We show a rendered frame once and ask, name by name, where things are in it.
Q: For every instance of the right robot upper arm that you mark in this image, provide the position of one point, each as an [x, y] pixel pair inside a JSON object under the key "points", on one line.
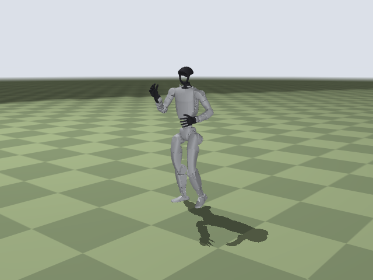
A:
{"points": [[168, 99]]}

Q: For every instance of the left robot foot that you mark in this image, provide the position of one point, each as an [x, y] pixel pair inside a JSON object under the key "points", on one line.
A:
{"points": [[201, 201]]}

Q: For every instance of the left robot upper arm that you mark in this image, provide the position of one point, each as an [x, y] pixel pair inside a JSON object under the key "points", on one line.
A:
{"points": [[199, 94]]}

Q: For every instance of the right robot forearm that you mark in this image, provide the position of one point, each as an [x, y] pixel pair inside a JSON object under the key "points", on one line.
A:
{"points": [[160, 105]]}

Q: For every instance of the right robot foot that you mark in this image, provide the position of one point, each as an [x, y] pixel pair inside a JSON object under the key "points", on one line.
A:
{"points": [[179, 199]]}

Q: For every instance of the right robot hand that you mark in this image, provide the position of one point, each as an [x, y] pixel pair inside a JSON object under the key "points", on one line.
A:
{"points": [[153, 91]]}

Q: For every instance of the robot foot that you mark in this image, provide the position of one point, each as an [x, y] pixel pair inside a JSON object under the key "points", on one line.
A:
{"points": [[179, 199], [201, 201]]}

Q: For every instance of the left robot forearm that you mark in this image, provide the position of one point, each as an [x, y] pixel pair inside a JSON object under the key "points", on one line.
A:
{"points": [[204, 116]]}

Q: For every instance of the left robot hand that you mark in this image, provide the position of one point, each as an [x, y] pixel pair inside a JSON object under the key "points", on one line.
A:
{"points": [[189, 120]]}

